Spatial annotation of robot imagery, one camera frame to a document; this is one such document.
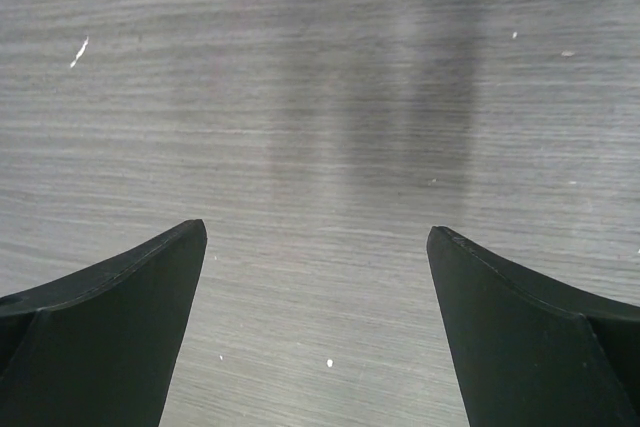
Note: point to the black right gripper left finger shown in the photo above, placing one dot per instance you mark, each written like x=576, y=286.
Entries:
x=98, y=347

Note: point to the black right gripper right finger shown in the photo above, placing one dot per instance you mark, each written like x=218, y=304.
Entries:
x=529, y=350

